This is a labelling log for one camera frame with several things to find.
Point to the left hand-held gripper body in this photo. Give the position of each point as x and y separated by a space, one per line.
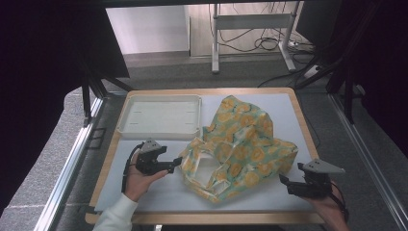
149 162

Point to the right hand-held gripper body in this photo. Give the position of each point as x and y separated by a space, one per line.
316 185

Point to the lemon print fabric bag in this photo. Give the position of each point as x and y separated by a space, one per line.
243 144

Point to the person's left hand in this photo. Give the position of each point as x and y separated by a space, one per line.
136 183

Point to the person's right hand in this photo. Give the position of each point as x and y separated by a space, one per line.
330 208

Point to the white plastic tray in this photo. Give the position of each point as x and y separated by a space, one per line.
160 117

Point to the wooden table board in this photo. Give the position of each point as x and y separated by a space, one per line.
208 218

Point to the white table mat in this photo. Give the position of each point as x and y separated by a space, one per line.
288 109

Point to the black metal stand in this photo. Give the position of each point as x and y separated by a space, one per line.
86 96
348 93

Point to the white power strip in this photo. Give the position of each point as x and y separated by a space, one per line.
311 71

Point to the black curtain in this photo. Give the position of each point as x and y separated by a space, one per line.
38 80
381 80

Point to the aluminium frame rail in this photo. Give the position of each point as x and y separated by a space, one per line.
369 160
69 166

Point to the white metal desk frame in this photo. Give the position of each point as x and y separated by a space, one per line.
250 21

